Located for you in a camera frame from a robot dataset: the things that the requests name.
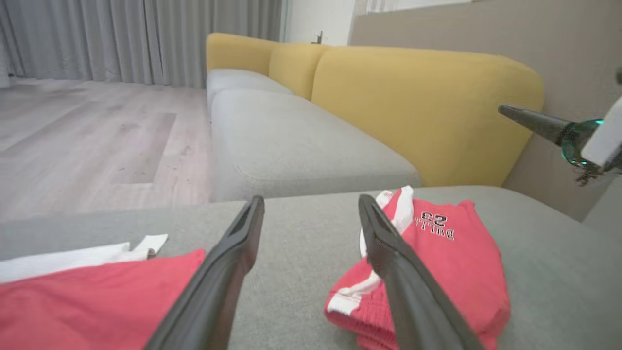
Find yellow sofa end backrest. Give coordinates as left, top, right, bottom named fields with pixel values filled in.
left=206, top=33, right=280, bottom=77

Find grey sofa back cushion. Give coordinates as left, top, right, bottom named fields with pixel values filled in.
left=210, top=89, right=422, bottom=202

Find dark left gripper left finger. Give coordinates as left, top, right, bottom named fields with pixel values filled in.
left=143, top=195, right=265, bottom=350

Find red white Bulls shorts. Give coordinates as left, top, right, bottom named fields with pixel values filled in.
left=324, top=186, right=511, bottom=350

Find red white Bulls jersey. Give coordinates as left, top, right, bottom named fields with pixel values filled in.
left=0, top=234, right=207, bottom=350

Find large grey sofa ottoman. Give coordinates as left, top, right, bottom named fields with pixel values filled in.
left=0, top=185, right=622, bottom=350

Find wide yellow sofa backrest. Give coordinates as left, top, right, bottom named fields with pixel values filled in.
left=311, top=45, right=545, bottom=188

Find short grey sofa seat cushion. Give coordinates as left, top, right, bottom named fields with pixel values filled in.
left=207, top=68, right=294, bottom=115

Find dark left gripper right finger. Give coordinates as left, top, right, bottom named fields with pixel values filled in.
left=358, top=194, right=484, bottom=350

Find narrow yellow sofa backrest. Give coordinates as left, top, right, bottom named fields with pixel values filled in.
left=269, top=42, right=331, bottom=101

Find white door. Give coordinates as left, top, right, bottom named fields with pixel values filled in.
left=284, top=0, right=358, bottom=47

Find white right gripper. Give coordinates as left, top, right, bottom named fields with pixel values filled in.
left=498, top=95, right=622, bottom=186

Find grey pleated curtain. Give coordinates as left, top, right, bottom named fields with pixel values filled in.
left=0, top=0, right=285, bottom=89

